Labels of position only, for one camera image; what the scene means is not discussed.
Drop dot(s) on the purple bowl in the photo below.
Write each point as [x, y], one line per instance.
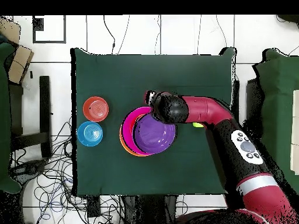
[154, 135]

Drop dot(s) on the large pink bowl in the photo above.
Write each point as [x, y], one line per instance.
[127, 130]

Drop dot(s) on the large orange bowl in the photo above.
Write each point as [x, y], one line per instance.
[121, 140]

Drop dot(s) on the green cup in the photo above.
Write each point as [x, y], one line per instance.
[197, 125]

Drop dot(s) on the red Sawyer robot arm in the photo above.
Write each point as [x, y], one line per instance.
[210, 109]

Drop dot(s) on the dark green tablecloth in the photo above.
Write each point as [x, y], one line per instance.
[4, 116]
[275, 105]
[130, 77]

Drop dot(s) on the small blue bowl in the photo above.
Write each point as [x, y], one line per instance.
[90, 133]

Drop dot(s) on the black case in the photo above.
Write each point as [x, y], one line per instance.
[252, 102]

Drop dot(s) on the black stand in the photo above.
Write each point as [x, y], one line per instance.
[44, 105]

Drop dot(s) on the black power adapter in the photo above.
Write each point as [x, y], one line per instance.
[94, 207]

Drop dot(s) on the cardboard box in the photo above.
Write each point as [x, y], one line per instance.
[19, 63]
[10, 29]

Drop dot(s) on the grey floor stand base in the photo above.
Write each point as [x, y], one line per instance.
[30, 168]

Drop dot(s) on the white box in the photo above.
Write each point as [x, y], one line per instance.
[295, 130]

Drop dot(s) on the black floor frame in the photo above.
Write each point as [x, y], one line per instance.
[38, 24]

